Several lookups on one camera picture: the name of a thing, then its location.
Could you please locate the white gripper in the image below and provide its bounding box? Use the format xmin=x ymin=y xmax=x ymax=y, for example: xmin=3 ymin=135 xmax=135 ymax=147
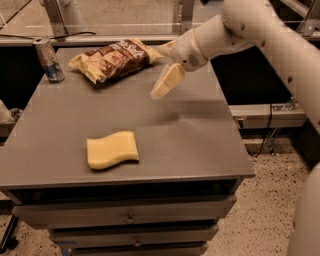
xmin=151 ymin=29 xmax=208 ymax=100

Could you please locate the brown chip bag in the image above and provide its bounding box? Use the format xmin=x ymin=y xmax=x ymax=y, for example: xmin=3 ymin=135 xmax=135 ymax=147
xmin=68 ymin=38 xmax=163 ymax=84

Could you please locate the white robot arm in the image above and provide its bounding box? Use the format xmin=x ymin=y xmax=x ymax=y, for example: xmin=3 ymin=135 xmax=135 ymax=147
xmin=151 ymin=0 xmax=320 ymax=256

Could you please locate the redbull can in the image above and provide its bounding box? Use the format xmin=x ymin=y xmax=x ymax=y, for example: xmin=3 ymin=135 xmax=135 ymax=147
xmin=33 ymin=37 xmax=65 ymax=83

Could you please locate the yellow sponge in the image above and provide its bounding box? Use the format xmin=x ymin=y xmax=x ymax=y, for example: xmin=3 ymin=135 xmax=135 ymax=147
xmin=87 ymin=131 xmax=139 ymax=170

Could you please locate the grey drawer cabinet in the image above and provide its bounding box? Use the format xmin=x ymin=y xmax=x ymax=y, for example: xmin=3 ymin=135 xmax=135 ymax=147
xmin=0 ymin=44 xmax=257 ymax=256

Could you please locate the top drawer knob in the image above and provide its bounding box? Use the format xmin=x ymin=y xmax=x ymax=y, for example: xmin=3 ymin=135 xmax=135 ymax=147
xmin=125 ymin=213 xmax=136 ymax=224

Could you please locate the drawer knob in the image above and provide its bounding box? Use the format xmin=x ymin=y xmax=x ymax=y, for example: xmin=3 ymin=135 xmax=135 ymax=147
xmin=125 ymin=213 xmax=136 ymax=224
xmin=133 ymin=237 xmax=142 ymax=247

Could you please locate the white object at left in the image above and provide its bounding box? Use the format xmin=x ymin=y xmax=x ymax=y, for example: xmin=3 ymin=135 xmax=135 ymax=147
xmin=0 ymin=100 xmax=11 ymax=123

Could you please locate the metal frame post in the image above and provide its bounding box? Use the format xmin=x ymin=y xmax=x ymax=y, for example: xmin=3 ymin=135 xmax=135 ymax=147
xmin=172 ymin=0 xmax=194 ymax=34

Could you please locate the black cable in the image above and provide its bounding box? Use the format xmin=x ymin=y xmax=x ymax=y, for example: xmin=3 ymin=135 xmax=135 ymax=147
xmin=247 ymin=103 xmax=274 ymax=158

